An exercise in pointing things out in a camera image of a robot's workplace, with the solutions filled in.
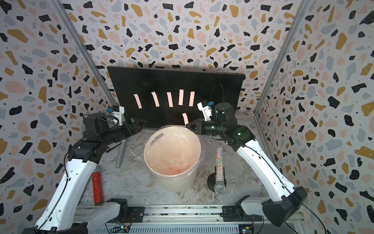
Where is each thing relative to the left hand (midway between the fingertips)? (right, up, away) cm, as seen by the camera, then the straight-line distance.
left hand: (143, 123), depth 67 cm
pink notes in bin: (+14, -25, +14) cm, 32 cm away
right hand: (+20, -2, -4) cm, 21 cm away
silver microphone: (-24, -20, +28) cm, 42 cm away
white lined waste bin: (+10, -12, +11) cm, 19 cm away
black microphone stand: (+34, -34, +21) cm, 53 cm away
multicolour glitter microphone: (+35, -27, -4) cm, 44 cm away
